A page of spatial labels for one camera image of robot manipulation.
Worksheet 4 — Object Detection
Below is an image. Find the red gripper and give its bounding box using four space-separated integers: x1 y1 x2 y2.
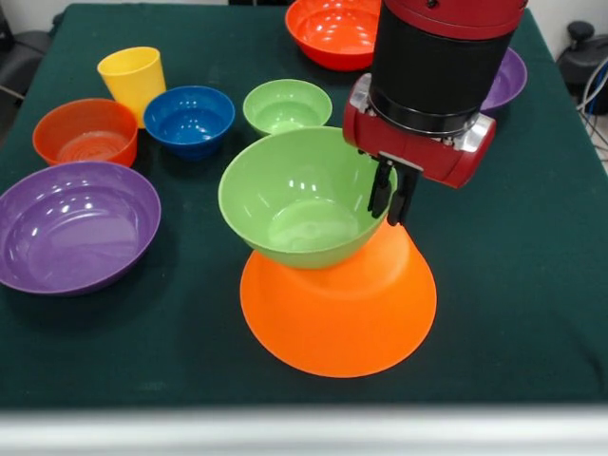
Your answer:
342 99 498 228

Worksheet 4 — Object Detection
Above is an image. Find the large green plastic bowl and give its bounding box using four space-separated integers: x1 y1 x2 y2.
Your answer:
218 125 399 271

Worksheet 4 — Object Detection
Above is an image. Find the small green plastic bowl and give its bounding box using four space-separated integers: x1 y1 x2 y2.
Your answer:
242 79 333 140

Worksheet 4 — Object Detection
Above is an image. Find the large orange plastic bowl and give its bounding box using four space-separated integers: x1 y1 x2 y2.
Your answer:
238 220 437 379

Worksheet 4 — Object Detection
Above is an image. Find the purple plastic bowl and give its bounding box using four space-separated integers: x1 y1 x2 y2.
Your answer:
479 47 528 115
0 160 162 297

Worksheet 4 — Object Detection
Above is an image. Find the large red plastic bowl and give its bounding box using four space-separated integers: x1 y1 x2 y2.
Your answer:
284 0 382 72

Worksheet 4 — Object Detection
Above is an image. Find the blue plastic bowl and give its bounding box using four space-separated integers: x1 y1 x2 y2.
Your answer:
142 85 237 162

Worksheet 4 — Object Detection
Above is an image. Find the dark green tablecloth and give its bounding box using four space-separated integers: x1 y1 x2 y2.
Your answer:
0 3 608 409

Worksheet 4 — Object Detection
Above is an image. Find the dark grey stand base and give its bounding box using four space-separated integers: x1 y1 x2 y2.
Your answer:
0 9 54 104
556 21 608 91

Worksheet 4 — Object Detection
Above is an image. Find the yellow plastic cup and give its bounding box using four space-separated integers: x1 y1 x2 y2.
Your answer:
96 46 168 130

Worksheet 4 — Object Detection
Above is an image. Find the small red plastic bowl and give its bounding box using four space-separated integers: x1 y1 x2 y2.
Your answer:
31 98 140 168

